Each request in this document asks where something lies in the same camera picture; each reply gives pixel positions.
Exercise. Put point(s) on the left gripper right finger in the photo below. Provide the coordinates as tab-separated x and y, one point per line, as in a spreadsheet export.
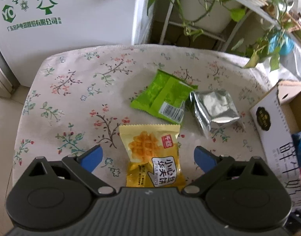
214	168

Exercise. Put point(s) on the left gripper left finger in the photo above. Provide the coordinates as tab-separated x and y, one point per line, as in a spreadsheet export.
81	168

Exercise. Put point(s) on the silver foil snack packet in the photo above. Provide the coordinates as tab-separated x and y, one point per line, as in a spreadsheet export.
213	110

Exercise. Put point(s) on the yellow waffle snack packet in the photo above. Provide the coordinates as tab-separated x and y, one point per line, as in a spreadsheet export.
153	151

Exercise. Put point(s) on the green snack packet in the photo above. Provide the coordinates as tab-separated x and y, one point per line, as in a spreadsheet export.
165	97

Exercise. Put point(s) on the floral tablecloth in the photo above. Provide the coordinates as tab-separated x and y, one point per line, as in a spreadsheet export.
79	99

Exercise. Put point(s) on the cardboard box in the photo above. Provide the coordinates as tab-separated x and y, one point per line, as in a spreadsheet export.
277	116

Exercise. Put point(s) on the green pothos plant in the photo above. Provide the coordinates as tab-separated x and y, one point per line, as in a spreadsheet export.
268	46

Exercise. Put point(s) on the white refrigerator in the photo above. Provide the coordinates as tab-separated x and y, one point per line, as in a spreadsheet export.
32	30

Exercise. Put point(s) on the white flower pot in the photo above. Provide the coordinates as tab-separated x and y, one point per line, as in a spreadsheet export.
211	15

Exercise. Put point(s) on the white metal plant stand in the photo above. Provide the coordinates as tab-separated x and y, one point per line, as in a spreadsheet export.
226	36

